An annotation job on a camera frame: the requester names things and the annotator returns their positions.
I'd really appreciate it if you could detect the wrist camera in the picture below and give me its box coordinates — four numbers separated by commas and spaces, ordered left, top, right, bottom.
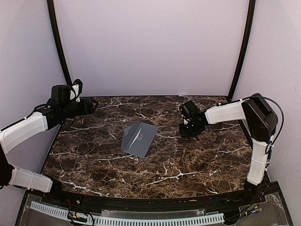
179, 100, 199, 124
70, 79, 83, 103

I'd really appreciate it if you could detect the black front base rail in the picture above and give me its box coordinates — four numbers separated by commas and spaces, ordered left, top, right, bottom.
23, 178, 283, 216

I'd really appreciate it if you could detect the grey paper envelope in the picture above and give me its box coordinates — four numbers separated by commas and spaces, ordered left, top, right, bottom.
121, 121, 159, 158

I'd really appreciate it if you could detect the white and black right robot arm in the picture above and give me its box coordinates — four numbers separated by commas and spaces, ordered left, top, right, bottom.
179, 93, 284, 186

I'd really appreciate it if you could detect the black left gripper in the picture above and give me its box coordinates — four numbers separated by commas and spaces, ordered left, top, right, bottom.
61, 97, 98, 119

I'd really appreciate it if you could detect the right black frame post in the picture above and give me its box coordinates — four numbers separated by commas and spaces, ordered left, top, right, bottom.
227, 0, 256, 101

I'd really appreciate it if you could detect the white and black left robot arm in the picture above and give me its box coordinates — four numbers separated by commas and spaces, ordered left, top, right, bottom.
0, 79, 98, 205

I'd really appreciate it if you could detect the left black frame post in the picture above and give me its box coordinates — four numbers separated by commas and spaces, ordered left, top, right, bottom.
47, 0, 72, 88

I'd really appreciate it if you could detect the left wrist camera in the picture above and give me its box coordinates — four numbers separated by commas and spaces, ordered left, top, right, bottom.
70, 79, 83, 103

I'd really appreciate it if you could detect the black frame post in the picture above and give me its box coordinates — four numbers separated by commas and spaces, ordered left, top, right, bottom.
47, 0, 72, 88
227, 0, 256, 101

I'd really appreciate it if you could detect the white slotted cable duct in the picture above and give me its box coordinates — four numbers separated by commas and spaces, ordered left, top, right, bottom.
30, 201, 224, 226

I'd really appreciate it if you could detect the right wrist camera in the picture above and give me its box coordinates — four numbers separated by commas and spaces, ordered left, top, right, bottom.
179, 100, 199, 124

